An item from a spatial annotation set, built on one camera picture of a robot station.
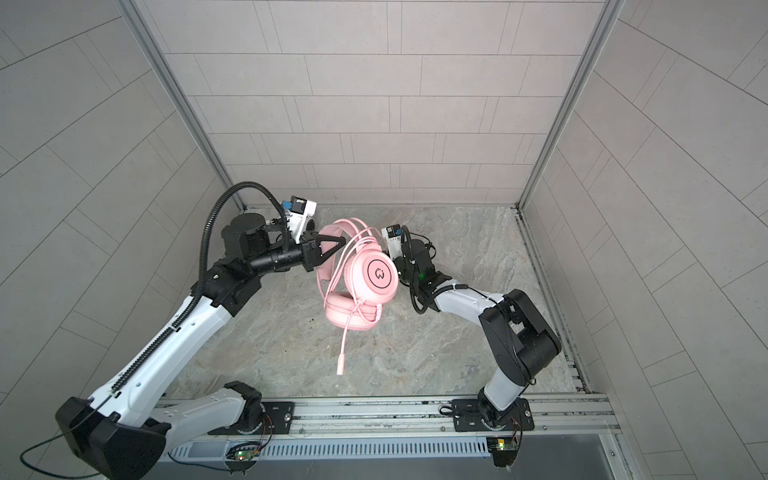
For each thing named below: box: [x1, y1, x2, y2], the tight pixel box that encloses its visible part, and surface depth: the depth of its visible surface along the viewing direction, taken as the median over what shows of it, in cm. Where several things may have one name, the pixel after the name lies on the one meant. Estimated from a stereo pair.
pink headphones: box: [316, 218, 399, 332], surface depth 50 cm
